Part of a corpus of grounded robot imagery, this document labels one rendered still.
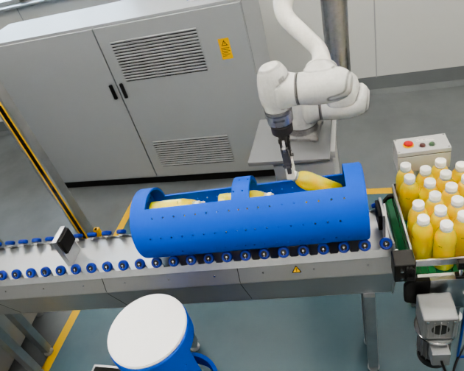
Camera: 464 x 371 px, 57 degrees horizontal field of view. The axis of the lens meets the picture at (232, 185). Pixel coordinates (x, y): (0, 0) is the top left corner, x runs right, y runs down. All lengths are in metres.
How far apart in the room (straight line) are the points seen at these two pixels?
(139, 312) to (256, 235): 0.49
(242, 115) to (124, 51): 0.96
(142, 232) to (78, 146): 2.40
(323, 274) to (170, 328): 0.62
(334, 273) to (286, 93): 0.74
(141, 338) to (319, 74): 1.01
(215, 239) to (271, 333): 1.14
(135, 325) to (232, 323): 1.23
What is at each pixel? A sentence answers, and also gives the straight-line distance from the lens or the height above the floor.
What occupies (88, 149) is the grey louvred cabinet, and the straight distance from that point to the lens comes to 3.97.
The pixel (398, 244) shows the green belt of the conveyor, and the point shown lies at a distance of 1.77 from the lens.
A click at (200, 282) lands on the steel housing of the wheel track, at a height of 0.86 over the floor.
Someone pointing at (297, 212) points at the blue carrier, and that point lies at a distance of 1.51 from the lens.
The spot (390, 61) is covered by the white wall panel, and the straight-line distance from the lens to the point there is 4.42.
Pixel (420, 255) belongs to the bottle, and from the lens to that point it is 1.67.
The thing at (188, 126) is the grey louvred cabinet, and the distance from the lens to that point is 3.42.
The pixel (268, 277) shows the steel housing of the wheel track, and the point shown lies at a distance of 1.76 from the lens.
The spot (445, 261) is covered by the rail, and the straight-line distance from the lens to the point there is 1.63.
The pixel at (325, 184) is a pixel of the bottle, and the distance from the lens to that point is 1.63.
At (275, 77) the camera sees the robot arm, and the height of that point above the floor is 1.63.
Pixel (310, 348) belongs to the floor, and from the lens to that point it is 2.55.
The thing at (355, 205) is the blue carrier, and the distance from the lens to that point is 1.51.
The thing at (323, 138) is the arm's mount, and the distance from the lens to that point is 2.12.
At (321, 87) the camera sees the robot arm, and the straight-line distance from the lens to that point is 1.35.
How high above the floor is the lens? 2.22
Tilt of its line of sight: 38 degrees down
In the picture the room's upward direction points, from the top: 17 degrees counter-clockwise
